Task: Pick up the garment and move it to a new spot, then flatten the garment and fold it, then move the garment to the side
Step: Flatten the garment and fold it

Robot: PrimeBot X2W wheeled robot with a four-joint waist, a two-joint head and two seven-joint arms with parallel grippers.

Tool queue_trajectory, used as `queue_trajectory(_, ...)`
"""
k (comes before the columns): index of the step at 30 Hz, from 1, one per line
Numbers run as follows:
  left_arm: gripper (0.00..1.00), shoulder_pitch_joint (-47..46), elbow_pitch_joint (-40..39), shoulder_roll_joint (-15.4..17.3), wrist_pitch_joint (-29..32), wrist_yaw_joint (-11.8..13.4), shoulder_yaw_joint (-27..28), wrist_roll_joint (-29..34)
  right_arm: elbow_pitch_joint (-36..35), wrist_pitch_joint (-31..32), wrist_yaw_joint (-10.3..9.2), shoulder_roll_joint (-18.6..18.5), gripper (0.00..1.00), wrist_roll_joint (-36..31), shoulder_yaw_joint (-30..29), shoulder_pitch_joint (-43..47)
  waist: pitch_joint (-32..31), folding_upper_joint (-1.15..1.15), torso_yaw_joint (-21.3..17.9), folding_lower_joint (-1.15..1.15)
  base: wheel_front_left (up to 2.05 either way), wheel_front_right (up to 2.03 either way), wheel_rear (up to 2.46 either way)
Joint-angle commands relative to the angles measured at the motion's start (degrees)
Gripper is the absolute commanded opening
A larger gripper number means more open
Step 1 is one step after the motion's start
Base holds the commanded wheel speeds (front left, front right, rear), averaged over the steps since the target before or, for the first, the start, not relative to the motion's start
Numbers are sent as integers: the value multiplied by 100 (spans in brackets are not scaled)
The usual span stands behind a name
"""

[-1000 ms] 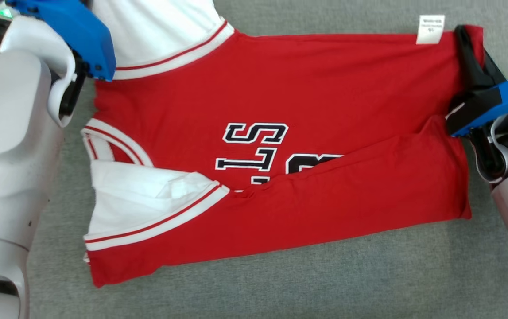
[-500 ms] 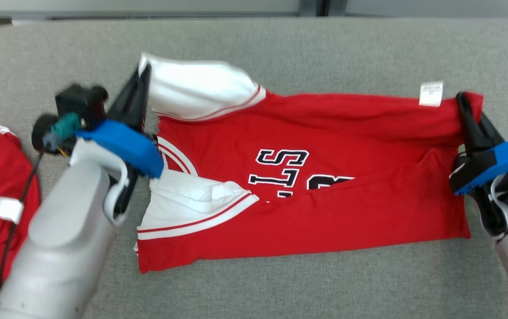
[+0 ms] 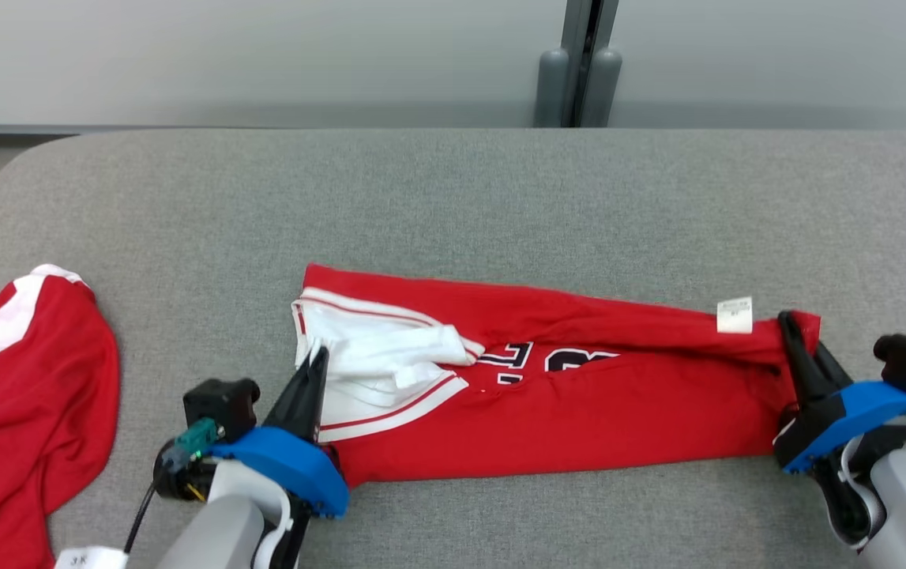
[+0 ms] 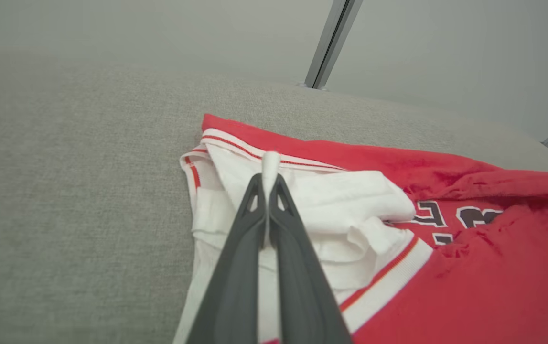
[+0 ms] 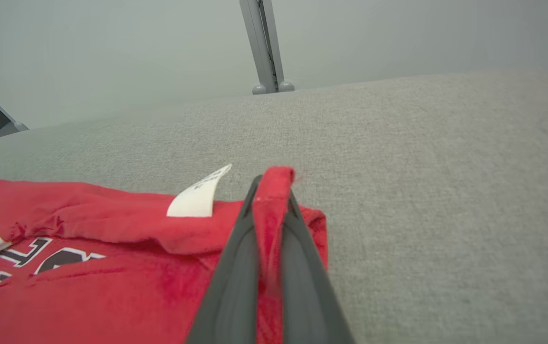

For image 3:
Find red basketball shorts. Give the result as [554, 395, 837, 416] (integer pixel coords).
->
[0, 264, 121, 569]

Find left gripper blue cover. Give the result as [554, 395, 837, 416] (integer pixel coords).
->
[154, 345, 349, 569]

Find grey fabric sofa seat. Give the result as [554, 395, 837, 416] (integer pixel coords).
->
[0, 126, 906, 569]

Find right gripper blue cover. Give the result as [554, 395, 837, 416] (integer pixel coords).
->
[773, 311, 906, 550]

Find grey metal partition post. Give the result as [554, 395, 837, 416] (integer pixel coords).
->
[562, 0, 619, 127]

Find grey floor rail strip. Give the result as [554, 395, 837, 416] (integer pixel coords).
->
[0, 122, 536, 132]

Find red basketball jersey white trim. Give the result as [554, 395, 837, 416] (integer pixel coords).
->
[292, 263, 821, 488]

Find left green plug black cable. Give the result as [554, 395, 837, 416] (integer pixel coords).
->
[122, 419, 221, 554]

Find grey cylinder post cover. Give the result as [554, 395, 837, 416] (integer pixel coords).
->
[581, 47, 623, 128]
[535, 49, 570, 128]

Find white size tag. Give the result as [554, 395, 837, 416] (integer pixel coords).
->
[54, 545, 130, 569]

